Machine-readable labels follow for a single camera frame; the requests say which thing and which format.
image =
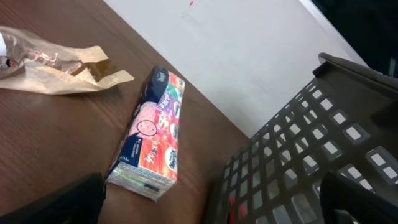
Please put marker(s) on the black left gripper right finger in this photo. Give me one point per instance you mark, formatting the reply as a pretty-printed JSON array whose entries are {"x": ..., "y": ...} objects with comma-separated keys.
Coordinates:
[{"x": 343, "y": 201}]

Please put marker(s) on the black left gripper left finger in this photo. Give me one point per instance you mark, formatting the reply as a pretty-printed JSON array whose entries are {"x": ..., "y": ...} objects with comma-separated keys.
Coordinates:
[{"x": 78, "y": 202}]

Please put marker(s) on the San Remo spaghetti packet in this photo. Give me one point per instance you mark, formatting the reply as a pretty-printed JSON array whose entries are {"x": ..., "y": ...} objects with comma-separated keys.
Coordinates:
[{"x": 235, "y": 212}]

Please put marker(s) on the colourful tissue pack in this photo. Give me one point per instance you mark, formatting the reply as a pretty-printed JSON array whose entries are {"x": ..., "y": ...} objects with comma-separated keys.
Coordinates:
[{"x": 147, "y": 159}]

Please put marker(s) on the grey plastic basket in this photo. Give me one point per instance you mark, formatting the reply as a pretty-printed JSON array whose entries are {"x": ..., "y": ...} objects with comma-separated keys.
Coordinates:
[{"x": 344, "y": 121}]

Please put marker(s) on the upper beige snack bag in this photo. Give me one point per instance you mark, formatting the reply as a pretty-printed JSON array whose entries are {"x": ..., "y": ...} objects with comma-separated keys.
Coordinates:
[{"x": 30, "y": 63}]

